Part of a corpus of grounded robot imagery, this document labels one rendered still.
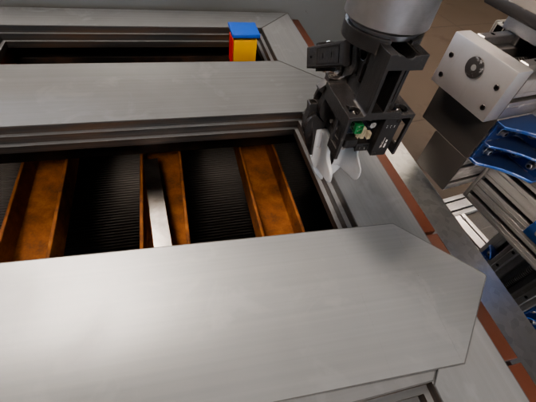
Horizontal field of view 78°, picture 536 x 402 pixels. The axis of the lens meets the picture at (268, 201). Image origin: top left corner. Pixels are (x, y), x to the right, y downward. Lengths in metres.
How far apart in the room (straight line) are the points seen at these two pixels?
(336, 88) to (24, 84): 0.54
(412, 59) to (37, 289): 0.42
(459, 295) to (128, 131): 0.53
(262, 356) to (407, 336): 0.16
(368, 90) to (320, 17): 0.77
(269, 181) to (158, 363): 0.46
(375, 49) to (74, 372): 0.39
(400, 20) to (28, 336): 0.43
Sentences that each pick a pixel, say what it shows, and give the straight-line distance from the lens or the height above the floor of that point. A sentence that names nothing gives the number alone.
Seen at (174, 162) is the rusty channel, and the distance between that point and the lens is 0.76.
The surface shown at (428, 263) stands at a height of 0.86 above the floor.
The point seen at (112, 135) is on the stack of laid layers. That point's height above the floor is 0.83.
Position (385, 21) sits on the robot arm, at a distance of 0.31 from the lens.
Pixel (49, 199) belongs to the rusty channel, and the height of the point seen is 0.68.
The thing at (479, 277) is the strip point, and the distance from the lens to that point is 0.50.
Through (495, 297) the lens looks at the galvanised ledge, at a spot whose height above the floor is 0.68.
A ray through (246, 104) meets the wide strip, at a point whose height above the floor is 0.85.
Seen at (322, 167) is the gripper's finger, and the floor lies 0.92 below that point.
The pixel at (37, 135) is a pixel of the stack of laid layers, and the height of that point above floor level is 0.84.
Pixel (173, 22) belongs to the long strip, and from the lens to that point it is 0.90.
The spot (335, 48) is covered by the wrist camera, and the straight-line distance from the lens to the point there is 0.38.
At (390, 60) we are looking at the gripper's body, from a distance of 0.30.
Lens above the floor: 1.20
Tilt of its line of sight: 50 degrees down
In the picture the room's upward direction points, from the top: 10 degrees clockwise
